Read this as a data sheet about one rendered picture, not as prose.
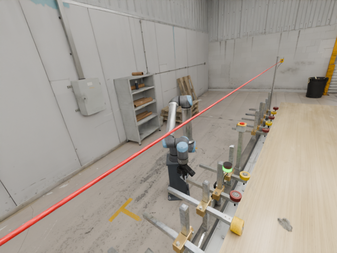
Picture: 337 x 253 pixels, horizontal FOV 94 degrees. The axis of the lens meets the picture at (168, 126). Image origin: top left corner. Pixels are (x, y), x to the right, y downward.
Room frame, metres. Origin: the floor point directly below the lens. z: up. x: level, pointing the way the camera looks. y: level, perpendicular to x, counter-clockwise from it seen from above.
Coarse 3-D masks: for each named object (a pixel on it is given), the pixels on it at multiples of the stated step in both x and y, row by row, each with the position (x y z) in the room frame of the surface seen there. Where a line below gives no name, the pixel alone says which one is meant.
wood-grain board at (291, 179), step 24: (288, 120) 1.98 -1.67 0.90; (312, 120) 1.90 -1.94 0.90; (336, 120) 1.83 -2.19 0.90; (264, 144) 1.44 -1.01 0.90; (288, 144) 1.40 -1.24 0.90; (312, 144) 1.35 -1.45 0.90; (336, 144) 1.31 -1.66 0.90; (264, 168) 1.07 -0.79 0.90; (288, 168) 1.04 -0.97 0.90; (312, 168) 1.01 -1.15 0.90; (336, 168) 0.99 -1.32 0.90; (264, 192) 0.82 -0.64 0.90; (288, 192) 0.80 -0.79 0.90; (312, 192) 0.78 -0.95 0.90; (336, 192) 0.76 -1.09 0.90; (240, 216) 0.66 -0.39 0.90; (264, 216) 0.65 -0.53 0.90; (288, 216) 0.63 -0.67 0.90; (312, 216) 0.62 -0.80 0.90; (336, 216) 0.60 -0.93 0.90; (240, 240) 0.53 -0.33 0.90; (264, 240) 0.51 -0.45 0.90; (288, 240) 0.50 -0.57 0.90; (312, 240) 0.49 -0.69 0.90; (336, 240) 0.48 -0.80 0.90
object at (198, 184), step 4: (188, 180) 1.06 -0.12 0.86; (192, 180) 1.06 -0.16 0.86; (192, 184) 1.04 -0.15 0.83; (196, 184) 1.01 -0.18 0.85; (200, 184) 1.00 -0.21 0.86; (212, 188) 0.95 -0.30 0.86; (212, 192) 0.92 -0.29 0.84; (220, 196) 0.88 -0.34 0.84; (224, 196) 0.86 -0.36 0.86; (228, 196) 0.85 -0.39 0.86; (228, 200) 0.84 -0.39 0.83; (236, 204) 0.80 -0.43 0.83
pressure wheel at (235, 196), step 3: (231, 192) 0.85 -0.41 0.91; (234, 192) 0.85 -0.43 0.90; (237, 192) 0.84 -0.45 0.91; (231, 195) 0.82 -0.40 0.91; (234, 195) 0.82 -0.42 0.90; (237, 195) 0.82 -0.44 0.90; (240, 195) 0.81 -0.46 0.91; (231, 198) 0.81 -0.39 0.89; (234, 198) 0.79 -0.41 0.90; (237, 198) 0.79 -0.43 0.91; (240, 198) 0.79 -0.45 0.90; (234, 201) 0.79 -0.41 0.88; (237, 201) 0.79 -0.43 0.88; (234, 204) 0.82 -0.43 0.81
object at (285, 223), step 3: (279, 219) 0.61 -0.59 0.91; (282, 219) 0.61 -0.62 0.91; (285, 219) 0.60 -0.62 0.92; (279, 222) 0.60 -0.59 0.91; (282, 222) 0.59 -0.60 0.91; (285, 222) 0.59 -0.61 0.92; (288, 222) 0.59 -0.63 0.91; (282, 225) 0.58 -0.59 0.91; (285, 225) 0.57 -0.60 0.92; (288, 225) 0.58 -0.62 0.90; (285, 228) 0.56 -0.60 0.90; (288, 228) 0.56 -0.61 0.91; (291, 228) 0.56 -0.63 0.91; (288, 231) 0.55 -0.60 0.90; (291, 231) 0.54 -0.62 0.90
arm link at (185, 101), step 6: (180, 96) 1.72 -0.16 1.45; (186, 96) 1.70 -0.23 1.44; (180, 102) 1.68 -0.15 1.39; (186, 102) 1.67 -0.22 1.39; (192, 102) 1.73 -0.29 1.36; (186, 108) 1.67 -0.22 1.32; (186, 114) 1.68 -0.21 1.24; (186, 120) 1.68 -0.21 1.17; (186, 126) 1.69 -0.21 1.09; (186, 132) 1.69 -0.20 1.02; (192, 138) 1.73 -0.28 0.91; (192, 144) 1.69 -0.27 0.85; (192, 150) 1.67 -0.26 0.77
